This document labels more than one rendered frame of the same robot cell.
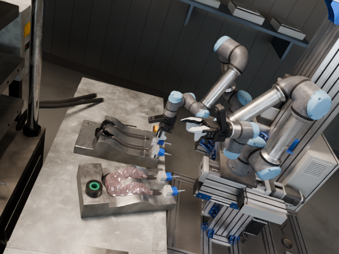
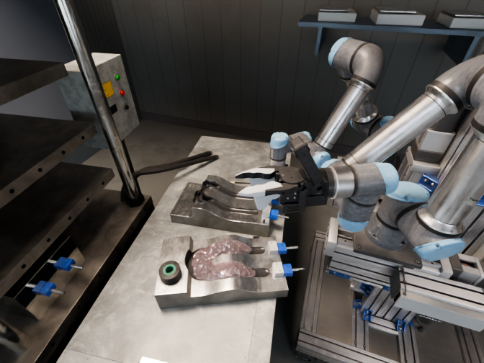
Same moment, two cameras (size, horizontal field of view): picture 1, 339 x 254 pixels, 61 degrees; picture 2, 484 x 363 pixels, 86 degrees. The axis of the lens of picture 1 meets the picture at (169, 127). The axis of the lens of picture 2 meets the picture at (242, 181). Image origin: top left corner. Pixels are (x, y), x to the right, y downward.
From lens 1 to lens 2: 65 cm
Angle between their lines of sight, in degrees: 21
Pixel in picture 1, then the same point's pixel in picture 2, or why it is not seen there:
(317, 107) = not seen: outside the picture
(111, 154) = (212, 222)
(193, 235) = (343, 316)
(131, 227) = (223, 324)
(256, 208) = (424, 304)
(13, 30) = (85, 95)
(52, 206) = (131, 292)
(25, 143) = (125, 214)
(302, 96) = not seen: outside the picture
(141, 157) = (247, 223)
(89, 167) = (174, 242)
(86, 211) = (162, 302)
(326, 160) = not seen: outside the picture
